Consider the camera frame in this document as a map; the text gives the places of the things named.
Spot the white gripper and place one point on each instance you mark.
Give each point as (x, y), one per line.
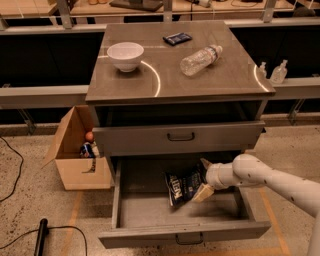
(213, 177)

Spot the blue chip bag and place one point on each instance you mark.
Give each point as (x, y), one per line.
(182, 188)

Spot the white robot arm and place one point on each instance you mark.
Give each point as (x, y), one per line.
(247, 170)

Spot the upper grey drawer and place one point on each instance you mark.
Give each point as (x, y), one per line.
(174, 139)

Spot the open middle drawer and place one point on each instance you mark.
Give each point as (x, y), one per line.
(143, 216)

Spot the grey drawer cabinet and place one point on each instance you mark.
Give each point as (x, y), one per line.
(157, 92)

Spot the clear plastic water bottle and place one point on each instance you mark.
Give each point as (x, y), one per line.
(196, 62)

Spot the small clear pump bottle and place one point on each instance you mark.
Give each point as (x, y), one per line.
(262, 68)

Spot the orange ball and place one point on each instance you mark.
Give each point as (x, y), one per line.
(89, 137)

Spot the clear sanitizer pump bottle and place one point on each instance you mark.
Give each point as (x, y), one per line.
(279, 73)

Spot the small dark blue packet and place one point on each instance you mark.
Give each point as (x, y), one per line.
(177, 38)

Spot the cardboard box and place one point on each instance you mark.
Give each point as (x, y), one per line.
(77, 173)

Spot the white ceramic bowl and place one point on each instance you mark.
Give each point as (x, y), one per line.
(125, 56)

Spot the black cylinder on floor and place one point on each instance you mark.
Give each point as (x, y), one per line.
(42, 232)

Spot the grey metal rail shelf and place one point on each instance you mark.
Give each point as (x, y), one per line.
(42, 96)

